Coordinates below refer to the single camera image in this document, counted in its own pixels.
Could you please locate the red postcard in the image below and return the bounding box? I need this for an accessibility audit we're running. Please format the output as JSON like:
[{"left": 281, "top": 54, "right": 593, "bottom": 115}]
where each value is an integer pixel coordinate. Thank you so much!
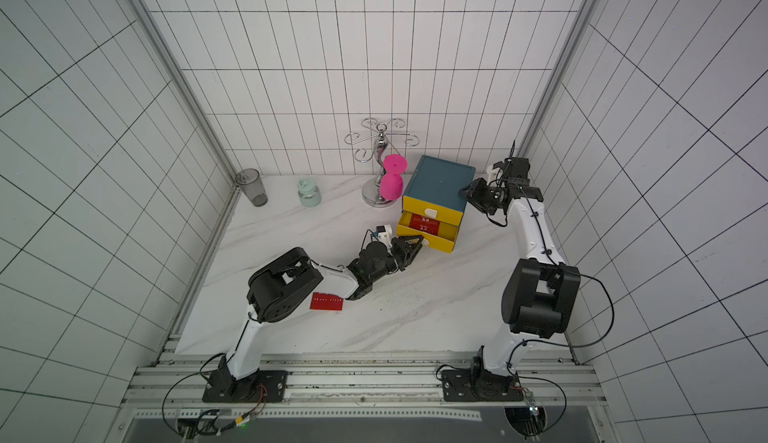
[
  {"left": 408, "top": 214, "right": 457, "bottom": 235},
  {"left": 310, "top": 292, "right": 345, "bottom": 312}
]

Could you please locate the red postcard in drawer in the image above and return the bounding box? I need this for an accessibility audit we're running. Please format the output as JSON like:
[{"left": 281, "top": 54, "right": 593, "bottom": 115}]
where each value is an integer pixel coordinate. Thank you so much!
[{"left": 408, "top": 214, "right": 457, "bottom": 235}]

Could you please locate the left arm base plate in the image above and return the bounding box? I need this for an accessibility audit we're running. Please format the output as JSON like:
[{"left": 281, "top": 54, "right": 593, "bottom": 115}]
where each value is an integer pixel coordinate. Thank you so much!
[{"left": 202, "top": 367, "right": 289, "bottom": 404}]

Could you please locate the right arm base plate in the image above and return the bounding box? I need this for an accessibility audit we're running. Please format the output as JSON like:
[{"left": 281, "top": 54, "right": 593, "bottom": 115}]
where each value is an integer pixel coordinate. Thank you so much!
[{"left": 435, "top": 365, "right": 524, "bottom": 403}]

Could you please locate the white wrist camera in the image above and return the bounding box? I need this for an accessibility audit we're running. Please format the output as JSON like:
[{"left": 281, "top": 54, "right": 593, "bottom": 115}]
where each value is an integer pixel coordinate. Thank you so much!
[
  {"left": 485, "top": 164, "right": 504, "bottom": 186},
  {"left": 373, "top": 225, "right": 393, "bottom": 248}
]

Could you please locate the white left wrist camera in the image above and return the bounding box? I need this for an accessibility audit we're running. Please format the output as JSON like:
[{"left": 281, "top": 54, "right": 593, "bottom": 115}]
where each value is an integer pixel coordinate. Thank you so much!
[{"left": 373, "top": 225, "right": 393, "bottom": 248}]

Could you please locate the chrome cup holder stand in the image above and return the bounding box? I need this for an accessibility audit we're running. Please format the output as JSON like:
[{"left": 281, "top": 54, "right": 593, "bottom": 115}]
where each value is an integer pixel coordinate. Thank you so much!
[{"left": 343, "top": 117, "right": 420, "bottom": 208}]

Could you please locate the teal drawer cabinet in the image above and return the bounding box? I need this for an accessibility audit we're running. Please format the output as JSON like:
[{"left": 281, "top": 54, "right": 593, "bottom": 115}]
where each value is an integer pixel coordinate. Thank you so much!
[{"left": 402, "top": 155, "right": 475, "bottom": 207}]

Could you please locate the mint green jar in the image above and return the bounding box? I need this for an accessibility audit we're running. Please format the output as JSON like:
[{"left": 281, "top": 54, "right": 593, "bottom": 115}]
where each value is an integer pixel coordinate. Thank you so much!
[{"left": 297, "top": 177, "right": 322, "bottom": 208}]

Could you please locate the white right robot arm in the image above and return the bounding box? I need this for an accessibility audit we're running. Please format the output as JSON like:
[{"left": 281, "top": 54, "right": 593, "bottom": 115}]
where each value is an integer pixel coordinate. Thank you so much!
[{"left": 462, "top": 178, "right": 581, "bottom": 376}]

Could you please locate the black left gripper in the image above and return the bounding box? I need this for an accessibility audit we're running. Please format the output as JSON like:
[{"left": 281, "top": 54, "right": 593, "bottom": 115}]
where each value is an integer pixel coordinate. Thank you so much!
[{"left": 372, "top": 236, "right": 426, "bottom": 282}]

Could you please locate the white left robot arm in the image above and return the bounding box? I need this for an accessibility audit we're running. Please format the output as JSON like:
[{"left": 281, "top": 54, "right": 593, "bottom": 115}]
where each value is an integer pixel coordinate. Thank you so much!
[{"left": 222, "top": 235, "right": 424, "bottom": 381}]

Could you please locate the pink silicone goblet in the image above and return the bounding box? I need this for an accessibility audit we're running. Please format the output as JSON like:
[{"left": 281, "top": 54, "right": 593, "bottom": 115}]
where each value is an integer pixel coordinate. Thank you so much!
[{"left": 379, "top": 154, "right": 408, "bottom": 200}]

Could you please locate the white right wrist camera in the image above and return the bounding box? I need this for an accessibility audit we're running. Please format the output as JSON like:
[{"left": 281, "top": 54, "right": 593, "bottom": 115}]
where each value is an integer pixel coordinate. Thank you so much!
[{"left": 485, "top": 164, "right": 504, "bottom": 186}]

